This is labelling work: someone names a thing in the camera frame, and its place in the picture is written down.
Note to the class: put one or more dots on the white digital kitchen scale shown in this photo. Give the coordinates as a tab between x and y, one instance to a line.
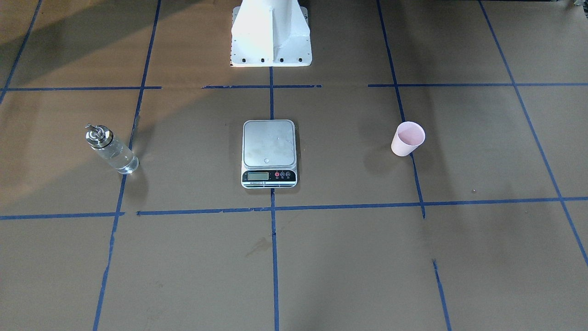
269	154

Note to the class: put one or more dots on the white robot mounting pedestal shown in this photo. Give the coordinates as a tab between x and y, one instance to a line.
270	33

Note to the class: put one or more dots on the pink paper cup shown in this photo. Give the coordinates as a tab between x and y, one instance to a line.
408	137

